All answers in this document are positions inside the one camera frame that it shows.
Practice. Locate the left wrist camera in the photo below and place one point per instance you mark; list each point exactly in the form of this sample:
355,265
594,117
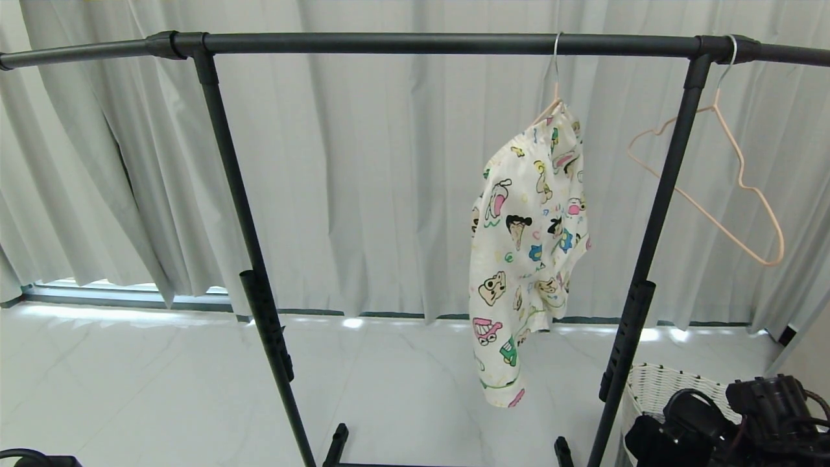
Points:
52,462

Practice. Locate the cream printed garment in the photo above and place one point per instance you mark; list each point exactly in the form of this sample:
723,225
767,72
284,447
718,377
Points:
525,259

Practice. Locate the black clothes rack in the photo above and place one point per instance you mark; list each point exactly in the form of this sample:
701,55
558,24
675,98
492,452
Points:
454,43

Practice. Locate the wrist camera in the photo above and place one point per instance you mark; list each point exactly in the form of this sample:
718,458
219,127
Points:
687,428
52,462

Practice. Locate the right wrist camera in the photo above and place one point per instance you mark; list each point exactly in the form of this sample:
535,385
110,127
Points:
687,428

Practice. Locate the window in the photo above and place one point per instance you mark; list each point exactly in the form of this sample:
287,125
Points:
117,293

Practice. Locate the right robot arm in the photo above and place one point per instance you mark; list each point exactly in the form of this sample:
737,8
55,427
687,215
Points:
778,408

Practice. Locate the white laundry basket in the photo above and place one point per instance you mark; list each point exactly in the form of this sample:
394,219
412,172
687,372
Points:
655,389

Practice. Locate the pink clothes hanger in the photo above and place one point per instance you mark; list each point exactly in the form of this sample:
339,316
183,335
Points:
556,65
781,250

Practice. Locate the white curtain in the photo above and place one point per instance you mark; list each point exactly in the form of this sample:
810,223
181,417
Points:
389,181
65,181

